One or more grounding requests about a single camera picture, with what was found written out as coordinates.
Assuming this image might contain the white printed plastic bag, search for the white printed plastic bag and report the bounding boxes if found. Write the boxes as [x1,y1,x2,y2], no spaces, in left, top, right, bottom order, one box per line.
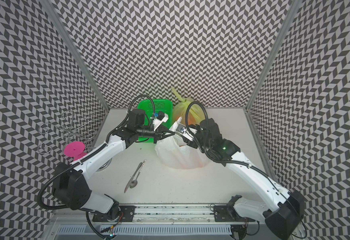
[154,116,211,170]

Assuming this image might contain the yellow-green plastic bag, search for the yellow-green plastic bag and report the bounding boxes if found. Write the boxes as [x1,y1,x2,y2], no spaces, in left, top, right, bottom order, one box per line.
[172,87,205,125]

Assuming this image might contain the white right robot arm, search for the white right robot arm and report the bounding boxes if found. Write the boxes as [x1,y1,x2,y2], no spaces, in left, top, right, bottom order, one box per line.
[186,119,305,240]

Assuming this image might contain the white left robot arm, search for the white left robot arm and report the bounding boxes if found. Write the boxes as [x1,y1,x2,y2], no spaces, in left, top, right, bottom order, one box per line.
[37,109,175,214]

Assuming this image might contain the green plastic basket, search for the green plastic basket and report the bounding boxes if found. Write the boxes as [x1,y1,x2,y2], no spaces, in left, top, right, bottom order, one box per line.
[137,99,173,143]

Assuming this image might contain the metal knife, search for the metal knife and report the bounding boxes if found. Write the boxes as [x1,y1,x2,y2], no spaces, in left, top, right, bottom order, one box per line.
[124,160,146,193]

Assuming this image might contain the round metal strainer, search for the round metal strainer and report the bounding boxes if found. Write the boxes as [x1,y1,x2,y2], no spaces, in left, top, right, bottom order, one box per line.
[97,159,112,172]

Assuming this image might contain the metal spoon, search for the metal spoon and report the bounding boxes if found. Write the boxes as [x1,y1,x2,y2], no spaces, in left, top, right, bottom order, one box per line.
[129,160,147,189]

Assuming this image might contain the pink plastic cup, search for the pink plastic cup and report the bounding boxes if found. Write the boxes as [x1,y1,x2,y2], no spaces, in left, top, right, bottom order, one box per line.
[63,141,88,161]

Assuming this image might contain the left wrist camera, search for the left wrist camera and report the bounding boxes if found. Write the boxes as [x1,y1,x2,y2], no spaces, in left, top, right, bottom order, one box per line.
[153,111,169,131]

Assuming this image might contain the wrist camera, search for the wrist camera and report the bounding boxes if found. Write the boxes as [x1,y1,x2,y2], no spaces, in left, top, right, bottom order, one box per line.
[176,124,197,142]
[153,111,169,131]

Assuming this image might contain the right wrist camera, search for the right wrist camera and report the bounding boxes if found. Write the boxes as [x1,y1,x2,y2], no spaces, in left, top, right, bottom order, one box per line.
[176,124,197,142]

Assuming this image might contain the metal wire rack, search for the metal wire rack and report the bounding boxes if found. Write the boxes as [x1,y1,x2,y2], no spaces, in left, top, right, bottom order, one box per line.
[37,111,95,155]

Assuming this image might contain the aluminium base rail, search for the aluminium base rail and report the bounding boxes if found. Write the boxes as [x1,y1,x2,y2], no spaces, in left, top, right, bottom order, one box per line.
[42,203,277,240]

